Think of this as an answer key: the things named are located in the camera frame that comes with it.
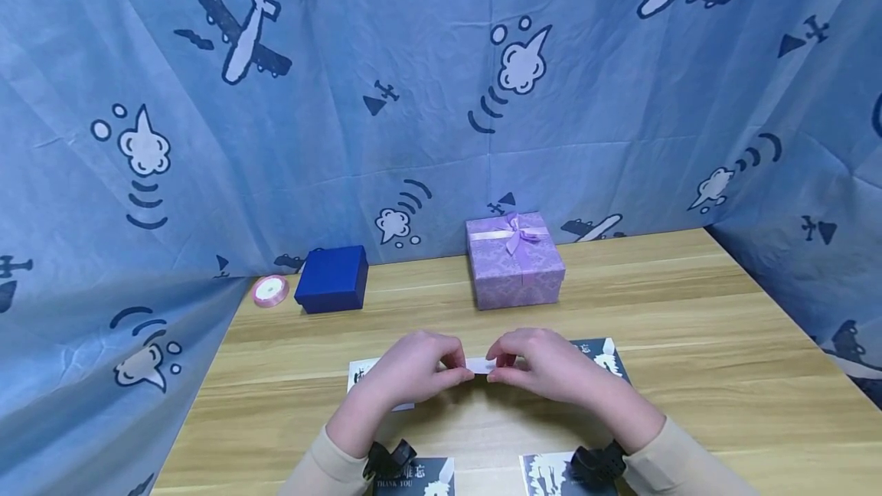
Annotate person's left hand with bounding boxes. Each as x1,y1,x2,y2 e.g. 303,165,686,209
364,331,475,410

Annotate person's right hand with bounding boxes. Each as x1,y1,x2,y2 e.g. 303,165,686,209
485,328,610,408

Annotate person's left forearm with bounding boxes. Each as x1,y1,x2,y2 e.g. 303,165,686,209
276,383,388,496

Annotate person's right forearm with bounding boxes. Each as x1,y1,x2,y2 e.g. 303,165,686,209
583,370,762,496

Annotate purple gift box with bow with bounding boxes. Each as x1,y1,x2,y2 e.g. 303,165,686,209
465,211,567,311

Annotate white card with black writing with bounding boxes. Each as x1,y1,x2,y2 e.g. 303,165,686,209
347,357,416,413

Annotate dark card with white print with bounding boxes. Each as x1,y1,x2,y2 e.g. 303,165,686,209
569,338,632,386
519,451,620,496

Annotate black wrist band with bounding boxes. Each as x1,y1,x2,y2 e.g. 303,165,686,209
570,440,629,486
363,439,418,481

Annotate dark card with white lettering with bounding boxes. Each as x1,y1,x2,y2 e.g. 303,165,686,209
372,457,456,496

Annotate dark blue box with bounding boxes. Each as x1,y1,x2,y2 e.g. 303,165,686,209
294,245,370,315

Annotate pink ribbon roll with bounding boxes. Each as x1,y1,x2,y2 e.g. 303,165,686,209
251,275,290,308

